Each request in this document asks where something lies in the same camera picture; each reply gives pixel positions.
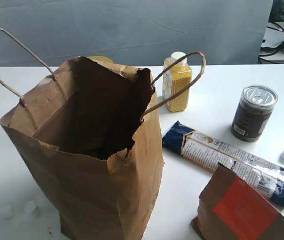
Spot yellow grain plastic bottle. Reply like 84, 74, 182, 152
162, 58, 192, 112

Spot blue and white pasta package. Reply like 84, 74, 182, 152
162, 121, 284, 207

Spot yellow lid behind bag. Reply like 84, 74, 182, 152
87, 55, 113, 66

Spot white papers in background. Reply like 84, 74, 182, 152
261, 27, 284, 49

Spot brown pouch with red label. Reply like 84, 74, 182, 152
191, 164, 284, 240

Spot white cap far left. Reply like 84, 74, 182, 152
0, 204, 14, 220

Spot brown paper shopping bag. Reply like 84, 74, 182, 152
0, 25, 207, 240

